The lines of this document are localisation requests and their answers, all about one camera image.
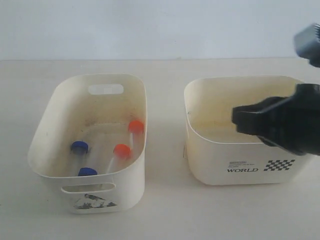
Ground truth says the blue-capped clear tube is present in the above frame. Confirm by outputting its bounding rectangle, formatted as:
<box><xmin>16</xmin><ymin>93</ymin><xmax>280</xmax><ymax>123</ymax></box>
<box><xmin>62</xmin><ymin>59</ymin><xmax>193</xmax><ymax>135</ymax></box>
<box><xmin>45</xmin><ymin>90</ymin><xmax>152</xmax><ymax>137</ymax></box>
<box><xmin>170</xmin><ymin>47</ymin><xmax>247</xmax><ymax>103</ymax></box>
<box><xmin>70</xmin><ymin>140</ymin><xmax>89</xmax><ymax>176</ymax></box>
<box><xmin>77</xmin><ymin>167</ymin><xmax>98</xmax><ymax>177</ymax></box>

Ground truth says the orange-capped clear tube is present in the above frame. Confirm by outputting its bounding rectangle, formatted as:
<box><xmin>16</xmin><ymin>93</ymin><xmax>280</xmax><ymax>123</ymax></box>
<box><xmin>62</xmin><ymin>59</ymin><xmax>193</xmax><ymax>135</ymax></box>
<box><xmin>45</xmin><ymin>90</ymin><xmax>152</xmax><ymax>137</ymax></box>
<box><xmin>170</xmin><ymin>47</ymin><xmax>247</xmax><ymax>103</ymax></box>
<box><xmin>128</xmin><ymin>120</ymin><xmax>144</xmax><ymax>152</ymax></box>
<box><xmin>106</xmin><ymin>143</ymin><xmax>131</xmax><ymax>174</ymax></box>

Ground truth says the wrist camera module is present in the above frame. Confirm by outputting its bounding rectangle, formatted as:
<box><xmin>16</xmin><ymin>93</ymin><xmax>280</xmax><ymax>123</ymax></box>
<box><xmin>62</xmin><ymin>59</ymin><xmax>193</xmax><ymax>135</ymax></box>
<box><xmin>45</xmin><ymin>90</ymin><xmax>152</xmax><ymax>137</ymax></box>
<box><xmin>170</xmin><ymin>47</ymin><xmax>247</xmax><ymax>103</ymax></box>
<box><xmin>293</xmin><ymin>23</ymin><xmax>320</xmax><ymax>68</ymax></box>

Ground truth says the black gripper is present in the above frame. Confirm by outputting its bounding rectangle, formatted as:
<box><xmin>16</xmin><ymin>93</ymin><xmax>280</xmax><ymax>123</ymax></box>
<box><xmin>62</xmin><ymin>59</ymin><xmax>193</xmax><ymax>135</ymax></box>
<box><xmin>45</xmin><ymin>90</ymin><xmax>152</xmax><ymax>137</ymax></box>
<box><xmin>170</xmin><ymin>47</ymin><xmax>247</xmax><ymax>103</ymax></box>
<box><xmin>231</xmin><ymin>83</ymin><xmax>320</xmax><ymax>156</ymax></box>

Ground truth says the cream plastic bin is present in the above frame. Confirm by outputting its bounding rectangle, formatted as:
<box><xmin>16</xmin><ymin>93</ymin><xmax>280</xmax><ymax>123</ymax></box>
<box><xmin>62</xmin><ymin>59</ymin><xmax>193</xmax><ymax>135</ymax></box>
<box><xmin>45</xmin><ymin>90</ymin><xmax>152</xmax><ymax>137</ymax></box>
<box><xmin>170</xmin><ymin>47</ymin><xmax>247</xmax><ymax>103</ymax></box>
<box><xmin>27</xmin><ymin>73</ymin><xmax>147</xmax><ymax>214</ymax></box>
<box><xmin>184</xmin><ymin>76</ymin><xmax>318</xmax><ymax>186</ymax></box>

